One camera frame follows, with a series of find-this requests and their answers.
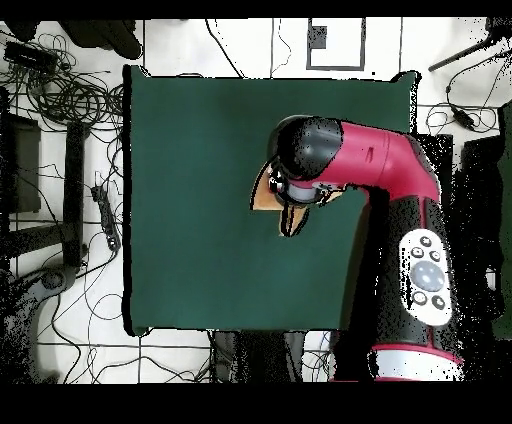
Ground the black floor cable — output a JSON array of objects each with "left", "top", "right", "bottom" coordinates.
[{"left": 204, "top": 17, "right": 246, "bottom": 79}]

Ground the dark flat panel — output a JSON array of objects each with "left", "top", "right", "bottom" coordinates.
[
  {"left": 0, "top": 112, "right": 42, "bottom": 214},
  {"left": 459, "top": 134, "right": 506, "bottom": 243}
]

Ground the grey chair base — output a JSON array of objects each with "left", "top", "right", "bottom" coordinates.
[{"left": 0, "top": 263, "right": 81, "bottom": 384}]

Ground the tan terry towel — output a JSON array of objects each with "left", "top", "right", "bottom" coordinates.
[{"left": 249, "top": 158, "right": 350, "bottom": 238}]

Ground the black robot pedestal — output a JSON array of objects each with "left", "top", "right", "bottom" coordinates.
[{"left": 210, "top": 330, "right": 307, "bottom": 384}]

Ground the black floor bar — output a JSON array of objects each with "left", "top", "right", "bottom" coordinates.
[{"left": 62, "top": 120, "right": 88, "bottom": 268}]

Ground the dark green tablecloth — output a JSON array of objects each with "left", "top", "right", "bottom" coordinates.
[{"left": 121, "top": 63, "right": 421, "bottom": 337}]

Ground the black power brick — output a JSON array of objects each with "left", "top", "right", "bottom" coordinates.
[{"left": 3, "top": 40, "right": 60, "bottom": 71}]

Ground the black power strip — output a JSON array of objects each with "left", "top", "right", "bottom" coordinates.
[{"left": 90, "top": 184, "right": 122, "bottom": 252}]

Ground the small black cable adapter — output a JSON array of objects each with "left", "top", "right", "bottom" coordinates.
[{"left": 451, "top": 108, "right": 478, "bottom": 132}]

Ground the black cable tangle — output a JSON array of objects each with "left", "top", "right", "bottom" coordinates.
[{"left": 0, "top": 31, "right": 125, "bottom": 133}]

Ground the black tripod leg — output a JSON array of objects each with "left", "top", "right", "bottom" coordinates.
[{"left": 426, "top": 17, "right": 512, "bottom": 73}]

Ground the person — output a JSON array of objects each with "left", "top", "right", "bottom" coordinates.
[{"left": 3, "top": 18, "right": 144, "bottom": 61}]

